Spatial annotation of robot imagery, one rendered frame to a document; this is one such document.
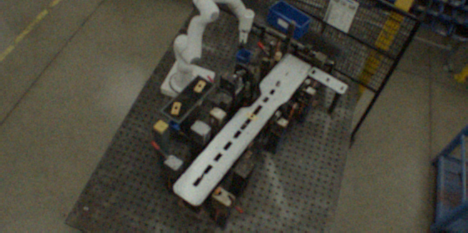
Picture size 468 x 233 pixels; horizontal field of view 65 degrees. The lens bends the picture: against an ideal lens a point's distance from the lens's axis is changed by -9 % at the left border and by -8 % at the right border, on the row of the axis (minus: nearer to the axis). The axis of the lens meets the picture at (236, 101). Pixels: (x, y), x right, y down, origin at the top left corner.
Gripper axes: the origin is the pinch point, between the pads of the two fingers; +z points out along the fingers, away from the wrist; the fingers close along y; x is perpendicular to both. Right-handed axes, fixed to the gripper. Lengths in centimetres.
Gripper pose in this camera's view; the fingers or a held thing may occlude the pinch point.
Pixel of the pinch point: (241, 43)
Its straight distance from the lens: 305.1
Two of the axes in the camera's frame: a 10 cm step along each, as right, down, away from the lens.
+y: 0.4, -8.2, 5.8
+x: -9.9, -1.1, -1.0
